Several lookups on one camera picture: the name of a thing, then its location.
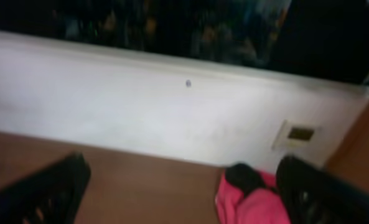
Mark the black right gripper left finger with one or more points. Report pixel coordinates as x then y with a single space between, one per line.
50 195

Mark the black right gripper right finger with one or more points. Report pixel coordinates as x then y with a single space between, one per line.
310 195

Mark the red printed t-shirt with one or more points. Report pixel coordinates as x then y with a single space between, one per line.
262 206

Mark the black garment on pile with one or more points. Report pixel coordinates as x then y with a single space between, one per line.
246 179

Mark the white wall socket plate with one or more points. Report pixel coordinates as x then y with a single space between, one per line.
295 136

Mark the dark window above wall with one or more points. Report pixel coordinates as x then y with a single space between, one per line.
327 39

